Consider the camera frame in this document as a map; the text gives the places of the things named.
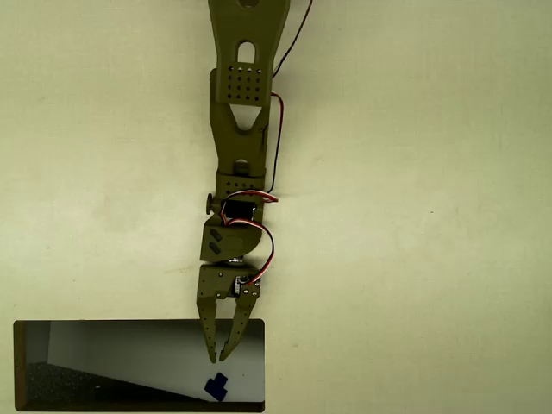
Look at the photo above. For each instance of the blue T-shaped block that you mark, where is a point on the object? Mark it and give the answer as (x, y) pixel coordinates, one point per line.
(215, 387)

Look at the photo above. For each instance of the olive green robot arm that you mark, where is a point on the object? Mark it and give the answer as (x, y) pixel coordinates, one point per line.
(238, 142)

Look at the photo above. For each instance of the rectangular bin opening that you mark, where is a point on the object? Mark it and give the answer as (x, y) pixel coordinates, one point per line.
(129, 366)

